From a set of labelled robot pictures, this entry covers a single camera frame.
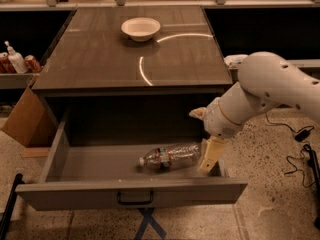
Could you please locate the black pole at left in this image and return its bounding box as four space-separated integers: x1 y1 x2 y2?
0 173 24 240

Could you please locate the grey side shelf left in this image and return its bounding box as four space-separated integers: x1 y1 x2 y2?
0 73 39 90

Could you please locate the white paper bowl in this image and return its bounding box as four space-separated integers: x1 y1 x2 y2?
121 17 161 42

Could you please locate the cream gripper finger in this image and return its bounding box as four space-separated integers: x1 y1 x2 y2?
189 107 206 120
198 137 225 174

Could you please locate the black power adapter with cable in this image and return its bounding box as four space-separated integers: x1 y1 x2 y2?
265 115 314 143

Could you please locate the brown cardboard box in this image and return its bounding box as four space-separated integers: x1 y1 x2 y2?
1 76 57 148

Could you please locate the grey open top drawer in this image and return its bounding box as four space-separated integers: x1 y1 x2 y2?
17 104 247 211

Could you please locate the red soda can at edge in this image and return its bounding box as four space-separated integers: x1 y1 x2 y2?
0 52 16 73

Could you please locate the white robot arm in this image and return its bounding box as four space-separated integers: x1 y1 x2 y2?
190 52 320 173

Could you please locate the clear plastic water bottle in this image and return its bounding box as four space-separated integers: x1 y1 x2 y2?
139 143 201 171

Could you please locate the white pump bottle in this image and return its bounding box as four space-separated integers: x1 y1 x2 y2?
5 41 28 74

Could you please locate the black drawer handle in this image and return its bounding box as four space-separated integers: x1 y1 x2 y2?
117 191 154 206

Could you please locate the grey wooden cabinet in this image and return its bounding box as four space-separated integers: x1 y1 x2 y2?
32 5 234 145

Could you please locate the folded white cloth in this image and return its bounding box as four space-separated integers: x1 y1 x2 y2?
224 54 247 68

